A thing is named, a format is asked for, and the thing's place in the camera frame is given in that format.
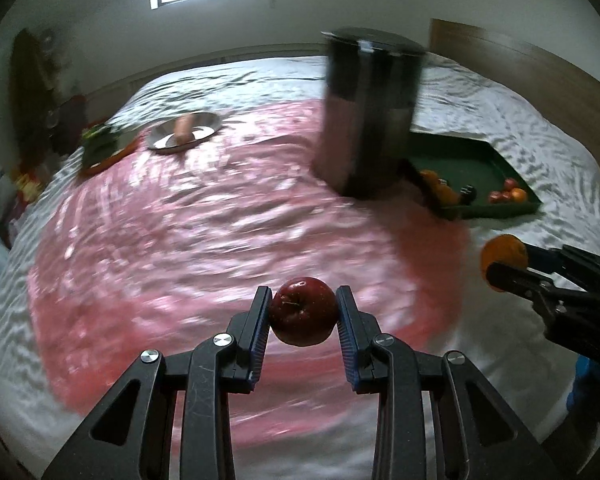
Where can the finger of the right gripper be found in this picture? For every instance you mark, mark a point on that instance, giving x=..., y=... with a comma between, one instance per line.
x=547, y=259
x=518, y=282

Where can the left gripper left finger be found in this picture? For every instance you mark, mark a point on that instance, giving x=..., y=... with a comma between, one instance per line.
x=129, y=432

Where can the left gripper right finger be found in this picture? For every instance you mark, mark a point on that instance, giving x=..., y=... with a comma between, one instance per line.
x=476, y=433

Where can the orange tangerine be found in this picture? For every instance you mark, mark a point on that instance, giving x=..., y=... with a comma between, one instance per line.
x=505, y=248

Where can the small orange fruit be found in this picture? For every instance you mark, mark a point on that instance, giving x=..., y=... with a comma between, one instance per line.
x=518, y=195

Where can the dark red tomato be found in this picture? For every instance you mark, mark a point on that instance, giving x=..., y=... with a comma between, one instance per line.
x=498, y=197

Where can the dark purple plum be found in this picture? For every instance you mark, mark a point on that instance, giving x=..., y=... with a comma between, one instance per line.
x=468, y=195

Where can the large orange mandarin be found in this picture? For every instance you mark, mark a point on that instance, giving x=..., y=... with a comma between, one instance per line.
x=446, y=195

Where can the red round fruit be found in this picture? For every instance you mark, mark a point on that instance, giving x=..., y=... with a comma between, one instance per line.
x=303, y=312

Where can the red apple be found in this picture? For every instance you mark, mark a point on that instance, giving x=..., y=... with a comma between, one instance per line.
x=509, y=184

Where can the blue gloved right hand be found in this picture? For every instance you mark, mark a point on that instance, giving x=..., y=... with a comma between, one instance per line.
x=584, y=398

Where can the green square tray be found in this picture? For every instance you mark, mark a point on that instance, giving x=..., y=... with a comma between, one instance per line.
x=460, y=161

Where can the wooden headboard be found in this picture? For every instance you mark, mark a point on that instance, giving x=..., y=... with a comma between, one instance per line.
x=563, y=93

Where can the pink plastic sheet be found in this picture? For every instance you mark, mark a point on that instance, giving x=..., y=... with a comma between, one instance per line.
x=161, y=251

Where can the black cylindrical trash bin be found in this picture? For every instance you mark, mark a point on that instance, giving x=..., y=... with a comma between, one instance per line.
x=372, y=84

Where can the orange tray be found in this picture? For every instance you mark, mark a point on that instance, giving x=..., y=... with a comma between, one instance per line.
x=110, y=157

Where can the green leafy vegetable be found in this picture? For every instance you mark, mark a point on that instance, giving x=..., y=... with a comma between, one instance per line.
x=99, y=143

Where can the silver metal plate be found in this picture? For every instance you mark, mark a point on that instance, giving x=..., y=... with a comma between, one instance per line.
x=159, y=138

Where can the brown hanging coat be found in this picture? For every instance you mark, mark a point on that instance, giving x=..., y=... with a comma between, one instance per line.
x=32, y=97

